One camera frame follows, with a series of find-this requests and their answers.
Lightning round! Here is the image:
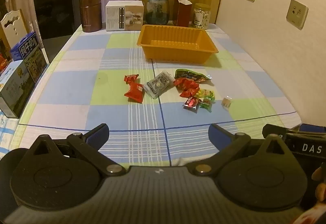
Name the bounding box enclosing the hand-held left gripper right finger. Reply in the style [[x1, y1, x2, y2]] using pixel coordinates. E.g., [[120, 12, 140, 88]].
[[192, 123, 297, 177]]

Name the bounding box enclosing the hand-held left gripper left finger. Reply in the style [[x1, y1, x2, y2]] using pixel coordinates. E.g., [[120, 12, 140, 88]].
[[19, 123, 128, 177]]

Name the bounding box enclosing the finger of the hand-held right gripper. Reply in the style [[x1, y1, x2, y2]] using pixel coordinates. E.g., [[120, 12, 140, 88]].
[[299, 124, 326, 135], [262, 124, 286, 139]]

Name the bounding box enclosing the dark red candy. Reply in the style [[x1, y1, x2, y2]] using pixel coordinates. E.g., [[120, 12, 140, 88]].
[[183, 97, 202, 111]]

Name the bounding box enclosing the yellow-green snack packet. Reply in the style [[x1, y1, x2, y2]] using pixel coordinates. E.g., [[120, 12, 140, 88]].
[[196, 89, 216, 99]]

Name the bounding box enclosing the red snack packet white label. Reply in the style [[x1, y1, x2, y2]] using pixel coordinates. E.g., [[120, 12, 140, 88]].
[[124, 82, 145, 104]]

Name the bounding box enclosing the large red snack packet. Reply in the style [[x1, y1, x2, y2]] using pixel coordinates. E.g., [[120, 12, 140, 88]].
[[174, 77, 200, 90]]

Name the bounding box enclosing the grey foil snack packet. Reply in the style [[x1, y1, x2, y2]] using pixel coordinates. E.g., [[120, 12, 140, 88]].
[[143, 71, 174, 99]]

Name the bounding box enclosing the orange plastic tray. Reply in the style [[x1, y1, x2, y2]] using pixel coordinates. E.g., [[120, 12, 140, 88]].
[[137, 24, 219, 64]]

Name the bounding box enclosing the person's right hand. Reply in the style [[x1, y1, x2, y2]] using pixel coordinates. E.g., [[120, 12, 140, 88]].
[[312, 165, 326, 201]]

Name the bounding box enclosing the checked tablecloth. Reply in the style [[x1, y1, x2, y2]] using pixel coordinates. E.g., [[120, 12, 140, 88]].
[[10, 22, 301, 167]]

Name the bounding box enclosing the green snack packet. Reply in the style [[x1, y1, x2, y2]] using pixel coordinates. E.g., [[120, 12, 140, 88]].
[[174, 69, 212, 83]]

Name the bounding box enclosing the red patterned cloth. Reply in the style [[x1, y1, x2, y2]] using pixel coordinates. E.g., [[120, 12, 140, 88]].
[[293, 202, 326, 224]]

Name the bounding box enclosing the white green carton box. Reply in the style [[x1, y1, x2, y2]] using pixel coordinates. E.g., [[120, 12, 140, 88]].
[[0, 59, 35, 119]]

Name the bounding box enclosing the blue milk carton box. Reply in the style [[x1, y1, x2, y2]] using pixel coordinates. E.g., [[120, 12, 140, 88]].
[[10, 31, 49, 84]]

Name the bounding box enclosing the red box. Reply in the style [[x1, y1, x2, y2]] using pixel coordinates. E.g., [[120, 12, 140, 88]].
[[0, 53, 10, 74]]

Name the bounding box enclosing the clear plastic nut jar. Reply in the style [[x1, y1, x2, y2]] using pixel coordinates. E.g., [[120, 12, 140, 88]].
[[192, 3, 211, 29]]

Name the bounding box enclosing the brown metal canister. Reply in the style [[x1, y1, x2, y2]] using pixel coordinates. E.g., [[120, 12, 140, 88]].
[[79, 0, 103, 33]]

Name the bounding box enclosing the white cardboard box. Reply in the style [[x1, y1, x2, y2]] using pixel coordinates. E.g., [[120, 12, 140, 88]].
[[105, 0, 145, 32]]

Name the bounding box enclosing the red-brown open carton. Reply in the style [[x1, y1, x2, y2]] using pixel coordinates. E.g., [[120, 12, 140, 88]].
[[173, 0, 193, 28]]

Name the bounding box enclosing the white wooden chair back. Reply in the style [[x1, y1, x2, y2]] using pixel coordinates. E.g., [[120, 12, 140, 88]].
[[0, 9, 28, 61]]

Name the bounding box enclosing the dark glass jar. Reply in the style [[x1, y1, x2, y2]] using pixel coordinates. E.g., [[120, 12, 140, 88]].
[[146, 0, 170, 25]]

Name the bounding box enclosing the large beige wall socket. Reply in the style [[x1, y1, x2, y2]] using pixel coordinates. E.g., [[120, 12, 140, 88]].
[[286, 0, 308, 30]]

